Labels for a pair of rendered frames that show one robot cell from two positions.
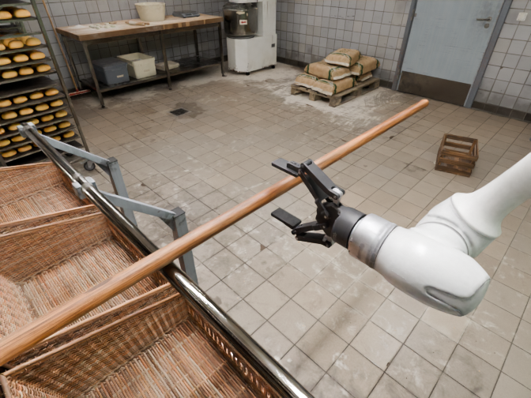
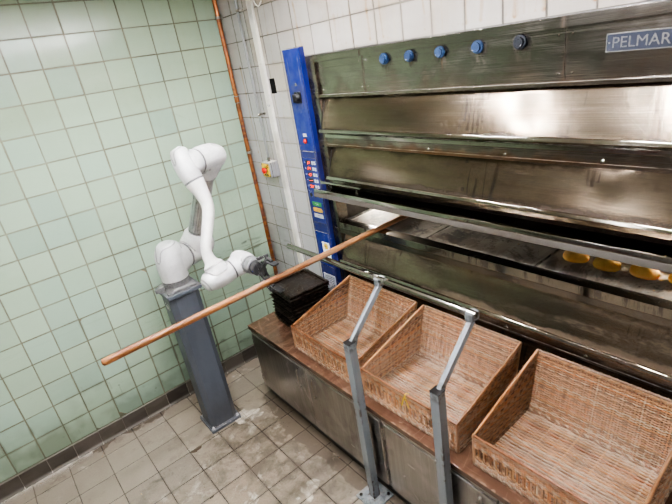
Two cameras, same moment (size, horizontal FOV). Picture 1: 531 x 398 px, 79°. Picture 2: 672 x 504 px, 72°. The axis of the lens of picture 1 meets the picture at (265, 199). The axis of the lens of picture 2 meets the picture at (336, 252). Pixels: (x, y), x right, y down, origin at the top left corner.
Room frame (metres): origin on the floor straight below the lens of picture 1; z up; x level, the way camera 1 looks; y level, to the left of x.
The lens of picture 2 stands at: (2.49, 0.57, 2.11)
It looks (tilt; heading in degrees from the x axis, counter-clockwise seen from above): 23 degrees down; 189
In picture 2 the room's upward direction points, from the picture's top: 9 degrees counter-clockwise
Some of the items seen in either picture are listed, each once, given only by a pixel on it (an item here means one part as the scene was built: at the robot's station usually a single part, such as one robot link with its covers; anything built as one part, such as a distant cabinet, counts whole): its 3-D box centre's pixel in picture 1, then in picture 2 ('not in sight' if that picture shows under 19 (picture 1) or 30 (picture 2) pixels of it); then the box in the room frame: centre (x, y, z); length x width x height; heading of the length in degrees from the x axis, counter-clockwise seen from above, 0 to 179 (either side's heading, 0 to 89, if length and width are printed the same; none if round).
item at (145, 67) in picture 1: (137, 65); not in sight; (5.07, 1.92, 0.35); 0.50 x 0.36 x 0.24; 47
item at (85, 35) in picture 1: (152, 54); not in sight; (5.27, 1.72, 0.45); 2.20 x 0.80 x 0.90; 135
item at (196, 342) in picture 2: not in sight; (200, 356); (0.20, -0.76, 0.50); 0.21 x 0.21 x 1.00; 45
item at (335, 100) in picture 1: (336, 86); not in sight; (4.97, -1.08, 0.07); 1.20 x 0.80 x 0.14; 135
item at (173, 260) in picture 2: not in sight; (171, 259); (0.19, -0.75, 1.17); 0.18 x 0.16 x 0.22; 157
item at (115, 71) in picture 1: (110, 70); not in sight; (4.77, 2.21, 0.35); 0.50 x 0.36 x 0.24; 45
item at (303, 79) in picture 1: (314, 77); not in sight; (4.89, -0.73, 0.22); 0.62 x 0.36 x 0.15; 141
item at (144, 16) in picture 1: (151, 12); not in sight; (5.43, 1.67, 1.01); 0.43 x 0.42 x 0.21; 135
